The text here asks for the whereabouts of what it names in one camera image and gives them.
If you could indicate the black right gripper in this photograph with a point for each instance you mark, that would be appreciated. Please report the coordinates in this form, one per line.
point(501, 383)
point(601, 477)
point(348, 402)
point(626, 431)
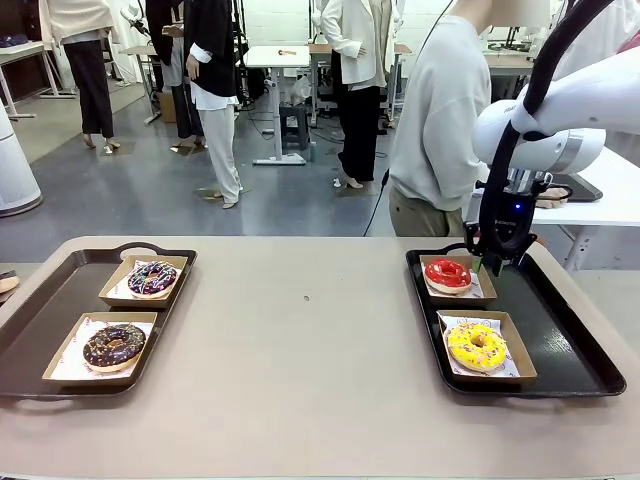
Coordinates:
point(515, 215)

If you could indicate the white printed paper liner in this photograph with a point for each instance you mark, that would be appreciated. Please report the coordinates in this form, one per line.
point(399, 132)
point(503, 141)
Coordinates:
point(116, 291)
point(482, 285)
point(509, 367)
point(67, 367)

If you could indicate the brown paper food box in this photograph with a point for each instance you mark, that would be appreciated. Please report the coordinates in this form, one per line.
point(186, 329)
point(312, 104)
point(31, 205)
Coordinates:
point(90, 382)
point(525, 360)
point(135, 302)
point(460, 301)

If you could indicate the red glazed donut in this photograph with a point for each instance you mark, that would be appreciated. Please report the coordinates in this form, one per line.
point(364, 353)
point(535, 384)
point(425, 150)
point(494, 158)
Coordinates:
point(437, 277)

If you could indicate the yellow glazed sprinkle donut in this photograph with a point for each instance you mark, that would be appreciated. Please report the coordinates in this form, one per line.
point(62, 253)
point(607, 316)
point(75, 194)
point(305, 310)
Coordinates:
point(462, 350)

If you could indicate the small black serving tray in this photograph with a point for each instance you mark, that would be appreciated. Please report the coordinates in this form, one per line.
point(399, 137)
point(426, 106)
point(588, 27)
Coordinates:
point(585, 190)

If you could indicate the purple glazed sprinkle donut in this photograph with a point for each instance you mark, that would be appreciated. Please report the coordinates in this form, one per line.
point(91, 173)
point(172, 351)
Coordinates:
point(142, 285)

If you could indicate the chocolate glazed sprinkle donut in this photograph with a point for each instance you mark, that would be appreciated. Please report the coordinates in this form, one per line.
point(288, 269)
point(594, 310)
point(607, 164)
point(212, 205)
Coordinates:
point(97, 352)

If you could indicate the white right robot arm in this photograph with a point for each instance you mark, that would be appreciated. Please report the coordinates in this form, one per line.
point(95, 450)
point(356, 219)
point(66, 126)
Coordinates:
point(575, 100)

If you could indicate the person's right hand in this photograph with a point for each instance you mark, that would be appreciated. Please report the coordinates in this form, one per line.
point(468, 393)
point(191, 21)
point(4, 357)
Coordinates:
point(552, 195)

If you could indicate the large white table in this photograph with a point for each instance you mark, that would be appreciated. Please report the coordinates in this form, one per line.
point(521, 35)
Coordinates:
point(600, 220)

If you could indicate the person in grey sweater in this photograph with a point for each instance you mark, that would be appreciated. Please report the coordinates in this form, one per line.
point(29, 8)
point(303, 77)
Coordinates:
point(440, 125)

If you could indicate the green bottle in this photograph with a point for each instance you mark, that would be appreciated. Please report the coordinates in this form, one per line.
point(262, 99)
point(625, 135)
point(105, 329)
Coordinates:
point(313, 151)

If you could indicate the background desk wooden top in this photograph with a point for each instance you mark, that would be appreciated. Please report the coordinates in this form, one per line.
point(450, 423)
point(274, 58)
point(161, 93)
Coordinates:
point(140, 50)
point(402, 48)

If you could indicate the black step stool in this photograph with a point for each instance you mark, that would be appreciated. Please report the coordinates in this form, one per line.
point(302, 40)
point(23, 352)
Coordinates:
point(295, 125)

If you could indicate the figure in white coat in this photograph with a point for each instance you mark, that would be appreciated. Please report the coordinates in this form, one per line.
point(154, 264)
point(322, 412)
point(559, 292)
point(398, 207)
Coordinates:
point(615, 40)

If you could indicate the figure white blazer black trousers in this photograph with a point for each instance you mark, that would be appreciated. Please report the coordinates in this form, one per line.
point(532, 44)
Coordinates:
point(355, 50)

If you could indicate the white plastic bag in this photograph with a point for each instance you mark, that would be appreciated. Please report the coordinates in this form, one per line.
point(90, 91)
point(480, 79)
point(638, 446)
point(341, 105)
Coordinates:
point(301, 90)

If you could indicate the white background desk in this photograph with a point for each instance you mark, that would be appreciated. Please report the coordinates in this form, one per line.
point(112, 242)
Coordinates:
point(272, 55)

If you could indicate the figure black jacket white trousers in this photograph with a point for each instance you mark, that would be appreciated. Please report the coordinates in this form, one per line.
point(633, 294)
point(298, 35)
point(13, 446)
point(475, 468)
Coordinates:
point(215, 50)

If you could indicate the cardboard box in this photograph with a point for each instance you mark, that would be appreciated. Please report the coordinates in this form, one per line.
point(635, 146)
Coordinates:
point(167, 107)

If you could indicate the figure in long black coat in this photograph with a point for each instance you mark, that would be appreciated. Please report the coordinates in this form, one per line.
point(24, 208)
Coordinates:
point(167, 30)

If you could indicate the figure beige top black trousers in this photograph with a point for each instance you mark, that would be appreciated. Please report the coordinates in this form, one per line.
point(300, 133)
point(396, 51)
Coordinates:
point(90, 60)

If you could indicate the plain tan donut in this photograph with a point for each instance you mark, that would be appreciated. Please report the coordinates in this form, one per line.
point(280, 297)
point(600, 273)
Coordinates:
point(7, 285)

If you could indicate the white background shelf table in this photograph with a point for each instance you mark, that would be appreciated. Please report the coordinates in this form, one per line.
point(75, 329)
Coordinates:
point(25, 47)

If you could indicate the white cylindrical pedestal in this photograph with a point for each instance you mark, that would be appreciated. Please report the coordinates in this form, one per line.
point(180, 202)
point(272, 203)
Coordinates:
point(15, 165)

